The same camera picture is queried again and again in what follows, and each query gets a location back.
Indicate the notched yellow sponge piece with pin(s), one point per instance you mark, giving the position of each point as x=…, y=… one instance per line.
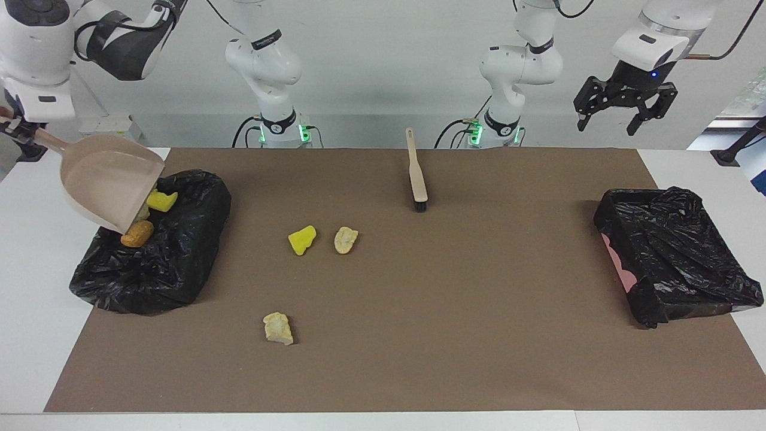
x=164, y=202

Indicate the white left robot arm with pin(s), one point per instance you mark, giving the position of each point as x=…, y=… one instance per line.
x=520, y=66

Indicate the beige jagged foam chunk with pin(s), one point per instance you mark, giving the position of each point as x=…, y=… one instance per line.
x=278, y=328

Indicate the rounded yellow sponge chunk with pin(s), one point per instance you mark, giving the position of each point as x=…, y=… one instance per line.
x=302, y=240

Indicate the orange-brown sponge chunk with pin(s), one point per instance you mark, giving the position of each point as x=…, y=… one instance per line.
x=137, y=234

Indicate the beige angular foam chunk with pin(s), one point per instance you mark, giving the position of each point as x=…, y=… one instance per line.
x=143, y=213

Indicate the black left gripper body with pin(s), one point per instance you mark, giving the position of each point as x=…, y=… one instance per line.
x=634, y=81

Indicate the brown table mat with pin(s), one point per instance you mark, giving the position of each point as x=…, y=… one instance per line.
x=419, y=335

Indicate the pink bin with black bag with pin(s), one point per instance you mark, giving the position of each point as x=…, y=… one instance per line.
x=676, y=251

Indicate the beige brush with black bristles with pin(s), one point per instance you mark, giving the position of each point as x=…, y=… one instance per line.
x=417, y=173

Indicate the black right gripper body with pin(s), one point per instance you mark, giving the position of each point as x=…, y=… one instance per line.
x=21, y=124

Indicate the pale blue board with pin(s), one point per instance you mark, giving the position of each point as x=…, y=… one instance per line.
x=757, y=170

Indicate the beige rounded foam chunk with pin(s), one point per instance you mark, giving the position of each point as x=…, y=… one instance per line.
x=345, y=240

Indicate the beige plastic dustpan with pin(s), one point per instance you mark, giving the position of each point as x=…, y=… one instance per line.
x=108, y=179

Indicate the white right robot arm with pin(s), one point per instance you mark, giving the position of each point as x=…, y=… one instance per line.
x=269, y=66

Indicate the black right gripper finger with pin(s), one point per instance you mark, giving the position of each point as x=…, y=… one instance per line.
x=25, y=135
x=5, y=128

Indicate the white background desk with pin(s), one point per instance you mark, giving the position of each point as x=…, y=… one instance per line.
x=718, y=134

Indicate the black bag lined bin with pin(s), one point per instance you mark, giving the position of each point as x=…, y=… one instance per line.
x=173, y=257

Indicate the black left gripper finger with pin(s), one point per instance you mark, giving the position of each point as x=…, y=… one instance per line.
x=583, y=96
x=667, y=99

